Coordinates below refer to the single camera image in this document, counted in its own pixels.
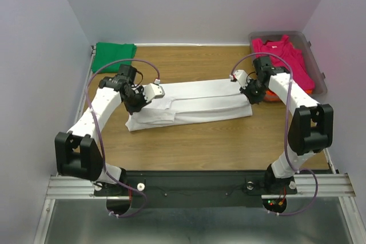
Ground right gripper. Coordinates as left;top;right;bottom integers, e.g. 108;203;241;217
239;78;268;105

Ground white t shirt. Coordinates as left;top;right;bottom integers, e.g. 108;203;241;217
125;79;253;132

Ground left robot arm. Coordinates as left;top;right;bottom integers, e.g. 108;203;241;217
54;60;165;195

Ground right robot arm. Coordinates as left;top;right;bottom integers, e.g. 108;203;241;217
230;53;334;193

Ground orange t shirt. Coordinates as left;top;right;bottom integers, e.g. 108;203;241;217
264;90;281;102

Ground pink t shirt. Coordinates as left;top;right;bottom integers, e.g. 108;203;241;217
252;35;315;93

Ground folded green t shirt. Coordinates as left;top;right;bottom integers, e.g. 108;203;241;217
91;42;137;73

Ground clear plastic bin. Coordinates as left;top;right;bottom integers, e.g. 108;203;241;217
249;31;328;98

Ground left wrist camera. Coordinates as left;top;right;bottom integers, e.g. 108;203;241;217
143;78;165;103

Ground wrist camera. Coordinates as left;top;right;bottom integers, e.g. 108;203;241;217
143;78;165;103
229;70;248;88

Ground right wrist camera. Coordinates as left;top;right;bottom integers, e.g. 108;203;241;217
229;70;248;88

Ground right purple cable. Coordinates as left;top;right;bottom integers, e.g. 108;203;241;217
230;52;319;216

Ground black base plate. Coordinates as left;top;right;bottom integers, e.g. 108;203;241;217
57;170;298;210

